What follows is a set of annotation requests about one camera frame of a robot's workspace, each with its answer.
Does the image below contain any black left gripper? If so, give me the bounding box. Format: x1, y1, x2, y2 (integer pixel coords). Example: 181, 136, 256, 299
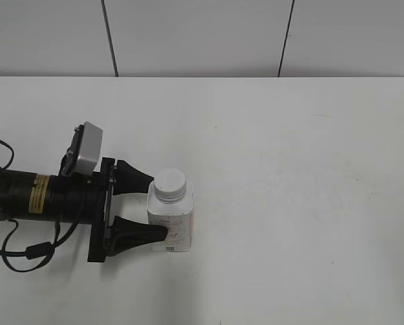
87, 158, 168, 263

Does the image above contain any white screw cap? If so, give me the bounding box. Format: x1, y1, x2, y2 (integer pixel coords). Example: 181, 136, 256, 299
154, 169, 187, 202

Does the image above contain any white square plastic bottle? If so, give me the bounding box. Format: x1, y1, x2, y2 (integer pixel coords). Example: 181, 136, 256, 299
147, 182, 194, 252

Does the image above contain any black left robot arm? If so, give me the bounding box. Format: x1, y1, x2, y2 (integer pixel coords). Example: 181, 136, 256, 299
0, 158, 168, 263

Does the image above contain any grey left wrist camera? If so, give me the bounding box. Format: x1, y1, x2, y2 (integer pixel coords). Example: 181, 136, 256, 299
59, 121, 103, 177

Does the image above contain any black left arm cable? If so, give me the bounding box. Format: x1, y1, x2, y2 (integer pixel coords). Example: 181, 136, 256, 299
0, 136, 81, 272

